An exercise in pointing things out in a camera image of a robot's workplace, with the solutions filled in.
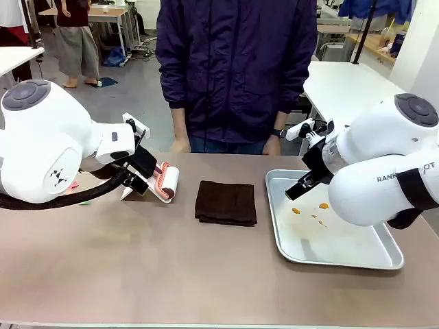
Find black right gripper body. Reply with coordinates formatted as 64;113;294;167
301;141;335;185

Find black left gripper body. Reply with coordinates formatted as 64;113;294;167
128;146;158;180

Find pink white lint roller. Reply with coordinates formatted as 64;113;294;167
153;161;180;201

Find dark brown cloth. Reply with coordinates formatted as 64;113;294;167
194;180;258;228

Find person's right forearm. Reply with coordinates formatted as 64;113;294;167
171;108;188;139

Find person's left forearm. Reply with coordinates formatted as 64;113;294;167
273;110;288;131

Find person's right hand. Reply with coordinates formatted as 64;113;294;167
169;136;191;154

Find person's left hand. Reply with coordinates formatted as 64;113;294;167
262;135;282;156

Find white folded roller stand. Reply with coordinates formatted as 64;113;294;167
119;173;172;205

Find silver metal tray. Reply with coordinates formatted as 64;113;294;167
265;169;405;271

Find large white table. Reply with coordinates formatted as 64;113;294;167
303;60;414;157

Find blue plastic bag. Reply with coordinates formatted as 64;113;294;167
102;47;126;68

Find person in purple jacket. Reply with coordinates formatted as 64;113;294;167
154;0;318;155

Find wooden counter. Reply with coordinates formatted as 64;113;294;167
345;32;399;65

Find person in grey trousers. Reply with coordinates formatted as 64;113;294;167
54;0;102;89

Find black metal pole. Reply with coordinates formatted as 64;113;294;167
353;0;379;66

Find dark blue bottle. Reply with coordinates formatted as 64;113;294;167
390;31;407;59

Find plastic drink cup with straw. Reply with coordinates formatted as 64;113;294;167
379;19;396;48

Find wooden top background table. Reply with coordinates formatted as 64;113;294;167
38;5;134;60

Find small white table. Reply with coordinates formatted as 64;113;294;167
0;46;45;90

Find person in red white clothes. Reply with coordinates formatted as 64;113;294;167
0;0;34;82

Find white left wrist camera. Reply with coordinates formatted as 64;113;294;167
122;112;151;142

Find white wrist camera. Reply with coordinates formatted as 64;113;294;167
285;117;316;141
122;112;151;142

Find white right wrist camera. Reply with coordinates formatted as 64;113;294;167
285;117;316;141

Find black left arm cable sleeve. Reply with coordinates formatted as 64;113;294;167
0;163;138;210

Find black arm cable sleeve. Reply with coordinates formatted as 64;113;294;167
0;163;138;210
387;167;439;230

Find black right arm cable sleeve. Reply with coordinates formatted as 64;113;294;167
387;167;439;230

